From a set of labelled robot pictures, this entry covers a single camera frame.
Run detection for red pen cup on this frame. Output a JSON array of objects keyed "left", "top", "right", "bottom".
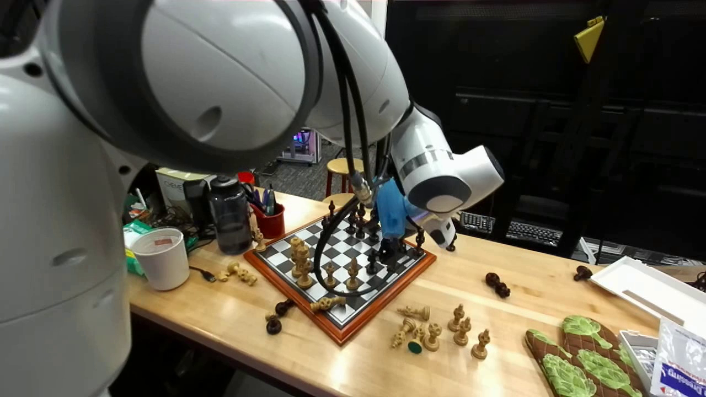
[{"left": 251, "top": 203, "right": 286, "bottom": 243}]

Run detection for black keyboard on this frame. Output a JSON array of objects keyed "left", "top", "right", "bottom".
[{"left": 469, "top": 209, "right": 564, "bottom": 249}]

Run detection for white and green box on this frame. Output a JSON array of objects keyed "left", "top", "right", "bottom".
[{"left": 155, "top": 166, "right": 215, "bottom": 222}]

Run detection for large black cabinet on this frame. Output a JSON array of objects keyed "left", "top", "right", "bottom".
[{"left": 384, "top": 0, "right": 706, "bottom": 261}]

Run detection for green wipes packet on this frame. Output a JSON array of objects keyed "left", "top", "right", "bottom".
[{"left": 122, "top": 219, "right": 156, "bottom": 277}]

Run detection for wooden framed chessboard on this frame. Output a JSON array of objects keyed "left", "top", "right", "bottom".
[{"left": 243, "top": 208, "right": 439, "bottom": 348}]

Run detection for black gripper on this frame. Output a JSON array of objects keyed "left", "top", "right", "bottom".
[{"left": 377, "top": 232, "right": 420, "bottom": 275}]

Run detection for clear plastic container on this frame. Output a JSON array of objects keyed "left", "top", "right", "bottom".
[{"left": 618, "top": 329, "right": 664, "bottom": 393}]

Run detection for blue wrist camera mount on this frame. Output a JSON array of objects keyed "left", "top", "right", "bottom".
[{"left": 373, "top": 174, "right": 415, "bottom": 243}]

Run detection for brown green oven mitt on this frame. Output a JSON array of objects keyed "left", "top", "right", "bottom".
[
  {"left": 560, "top": 316, "right": 651, "bottom": 397},
  {"left": 525, "top": 329, "right": 602, "bottom": 397}
]

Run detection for yellow triangular sign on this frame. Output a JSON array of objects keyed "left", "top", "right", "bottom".
[{"left": 573, "top": 15, "right": 608, "bottom": 66}]

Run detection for small black cord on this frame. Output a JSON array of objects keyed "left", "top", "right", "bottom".
[{"left": 187, "top": 264, "right": 218, "bottom": 285}]

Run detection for lit computer case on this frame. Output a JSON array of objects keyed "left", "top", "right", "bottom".
[{"left": 282, "top": 127, "right": 322, "bottom": 166}]

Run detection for clear bag with blue print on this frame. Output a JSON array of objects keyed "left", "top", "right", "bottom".
[{"left": 651, "top": 317, "right": 706, "bottom": 397}]

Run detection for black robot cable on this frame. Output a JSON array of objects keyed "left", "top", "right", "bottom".
[{"left": 305, "top": 0, "right": 392, "bottom": 297}]

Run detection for white foam tray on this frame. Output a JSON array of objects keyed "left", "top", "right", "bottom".
[{"left": 589, "top": 254, "right": 706, "bottom": 339}]

